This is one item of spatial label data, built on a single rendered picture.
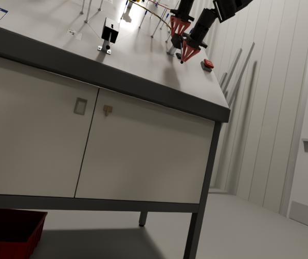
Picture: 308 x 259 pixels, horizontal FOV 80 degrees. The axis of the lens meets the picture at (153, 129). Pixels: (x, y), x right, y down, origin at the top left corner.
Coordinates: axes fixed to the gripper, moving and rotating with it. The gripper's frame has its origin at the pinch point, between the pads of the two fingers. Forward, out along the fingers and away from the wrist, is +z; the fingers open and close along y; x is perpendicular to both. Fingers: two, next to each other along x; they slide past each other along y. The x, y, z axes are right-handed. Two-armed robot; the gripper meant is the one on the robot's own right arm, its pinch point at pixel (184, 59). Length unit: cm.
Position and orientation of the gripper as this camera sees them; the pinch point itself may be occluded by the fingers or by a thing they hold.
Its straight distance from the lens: 86.9
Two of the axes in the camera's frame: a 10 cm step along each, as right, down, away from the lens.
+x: 3.2, 7.3, -6.0
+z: -4.1, 6.8, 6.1
